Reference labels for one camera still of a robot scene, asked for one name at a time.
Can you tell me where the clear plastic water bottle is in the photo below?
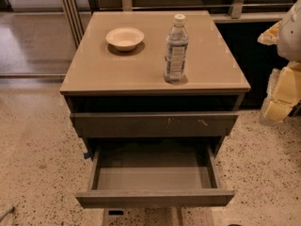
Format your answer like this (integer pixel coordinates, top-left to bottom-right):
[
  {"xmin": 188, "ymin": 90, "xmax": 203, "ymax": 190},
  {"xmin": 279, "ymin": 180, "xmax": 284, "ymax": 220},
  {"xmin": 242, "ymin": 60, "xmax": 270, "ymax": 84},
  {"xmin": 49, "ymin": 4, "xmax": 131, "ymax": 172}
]
[{"xmin": 165, "ymin": 14, "xmax": 189, "ymax": 82}]

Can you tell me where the white ceramic bowl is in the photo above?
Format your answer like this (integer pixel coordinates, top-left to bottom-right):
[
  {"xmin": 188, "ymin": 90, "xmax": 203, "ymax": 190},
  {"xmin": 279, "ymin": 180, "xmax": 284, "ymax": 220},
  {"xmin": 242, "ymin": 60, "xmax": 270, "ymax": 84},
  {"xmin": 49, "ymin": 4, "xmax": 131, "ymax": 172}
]
[{"xmin": 105, "ymin": 27, "xmax": 144, "ymax": 52}]

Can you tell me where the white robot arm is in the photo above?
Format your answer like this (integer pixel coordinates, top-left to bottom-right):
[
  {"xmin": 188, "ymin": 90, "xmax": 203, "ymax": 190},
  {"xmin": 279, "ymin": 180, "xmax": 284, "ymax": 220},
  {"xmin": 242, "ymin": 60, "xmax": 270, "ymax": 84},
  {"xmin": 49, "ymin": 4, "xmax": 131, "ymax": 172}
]
[{"xmin": 258, "ymin": 0, "xmax": 301, "ymax": 126}]

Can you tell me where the grey metal rod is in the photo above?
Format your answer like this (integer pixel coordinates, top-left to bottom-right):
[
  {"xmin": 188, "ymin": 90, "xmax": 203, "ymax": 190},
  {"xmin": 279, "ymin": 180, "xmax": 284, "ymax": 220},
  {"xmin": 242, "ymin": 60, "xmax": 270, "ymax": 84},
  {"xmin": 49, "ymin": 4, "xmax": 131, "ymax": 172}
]
[{"xmin": 0, "ymin": 206, "xmax": 14, "ymax": 221}]

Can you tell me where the metal shelf frame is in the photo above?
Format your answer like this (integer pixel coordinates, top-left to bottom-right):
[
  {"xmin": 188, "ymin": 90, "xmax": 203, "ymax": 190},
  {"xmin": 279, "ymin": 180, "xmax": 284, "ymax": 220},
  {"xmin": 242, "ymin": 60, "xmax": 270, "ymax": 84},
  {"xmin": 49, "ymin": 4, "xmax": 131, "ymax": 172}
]
[{"xmin": 62, "ymin": 0, "xmax": 297, "ymax": 39}]

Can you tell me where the grey drawer cabinet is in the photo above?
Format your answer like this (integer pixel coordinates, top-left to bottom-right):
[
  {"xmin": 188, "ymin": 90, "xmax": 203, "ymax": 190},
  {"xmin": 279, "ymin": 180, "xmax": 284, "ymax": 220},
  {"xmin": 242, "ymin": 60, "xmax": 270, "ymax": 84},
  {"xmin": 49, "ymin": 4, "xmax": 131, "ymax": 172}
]
[{"xmin": 60, "ymin": 11, "xmax": 250, "ymax": 153}]

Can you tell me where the grey drawer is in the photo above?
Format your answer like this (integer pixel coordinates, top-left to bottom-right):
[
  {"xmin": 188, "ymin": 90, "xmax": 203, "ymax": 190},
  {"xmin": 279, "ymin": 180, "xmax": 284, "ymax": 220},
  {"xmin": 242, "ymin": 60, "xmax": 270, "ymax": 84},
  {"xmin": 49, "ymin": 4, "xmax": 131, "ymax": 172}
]
[
  {"xmin": 76, "ymin": 141, "xmax": 235, "ymax": 208},
  {"xmin": 70, "ymin": 112, "xmax": 238, "ymax": 138}
]

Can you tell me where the grey top drawer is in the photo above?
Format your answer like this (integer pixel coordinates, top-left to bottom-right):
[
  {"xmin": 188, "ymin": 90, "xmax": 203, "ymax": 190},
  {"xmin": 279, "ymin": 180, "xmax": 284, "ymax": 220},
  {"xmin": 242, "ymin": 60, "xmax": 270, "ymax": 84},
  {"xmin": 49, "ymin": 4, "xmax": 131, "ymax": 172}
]
[{"xmin": 70, "ymin": 112, "xmax": 238, "ymax": 138}]

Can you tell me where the blue tape piece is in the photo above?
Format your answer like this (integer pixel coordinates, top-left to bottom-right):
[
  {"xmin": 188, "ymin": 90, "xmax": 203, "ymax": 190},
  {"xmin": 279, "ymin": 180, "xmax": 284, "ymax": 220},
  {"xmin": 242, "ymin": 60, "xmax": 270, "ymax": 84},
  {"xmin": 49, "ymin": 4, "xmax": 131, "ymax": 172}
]
[{"xmin": 84, "ymin": 153, "xmax": 90, "ymax": 159}]

